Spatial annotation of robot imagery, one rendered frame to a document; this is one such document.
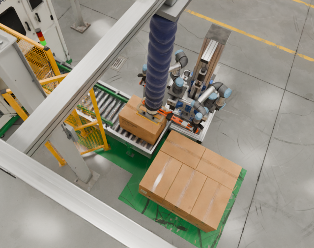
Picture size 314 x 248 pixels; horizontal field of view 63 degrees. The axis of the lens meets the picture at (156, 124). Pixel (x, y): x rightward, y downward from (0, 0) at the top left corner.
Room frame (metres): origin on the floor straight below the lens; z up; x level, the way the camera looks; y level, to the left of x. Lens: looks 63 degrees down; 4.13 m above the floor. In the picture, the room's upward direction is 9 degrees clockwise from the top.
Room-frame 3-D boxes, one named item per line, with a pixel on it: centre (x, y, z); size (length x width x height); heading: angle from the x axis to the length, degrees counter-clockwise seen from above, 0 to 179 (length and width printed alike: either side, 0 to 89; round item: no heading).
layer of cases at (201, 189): (1.08, -0.63, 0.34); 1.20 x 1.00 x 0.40; 69
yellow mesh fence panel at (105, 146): (1.29, 1.09, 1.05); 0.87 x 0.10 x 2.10; 121
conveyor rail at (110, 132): (1.72, 1.11, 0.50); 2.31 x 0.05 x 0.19; 69
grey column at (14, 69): (0.92, 0.96, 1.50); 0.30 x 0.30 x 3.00; 69
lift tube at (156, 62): (1.68, 0.08, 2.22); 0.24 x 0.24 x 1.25
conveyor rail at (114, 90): (2.32, 0.88, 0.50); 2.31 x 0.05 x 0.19; 69
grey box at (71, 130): (1.02, 0.92, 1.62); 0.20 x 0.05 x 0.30; 69
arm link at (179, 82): (2.17, -0.21, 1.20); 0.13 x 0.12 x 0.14; 32
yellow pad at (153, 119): (1.59, 0.12, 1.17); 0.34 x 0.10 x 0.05; 68
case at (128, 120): (1.73, 0.20, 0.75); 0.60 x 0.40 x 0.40; 69
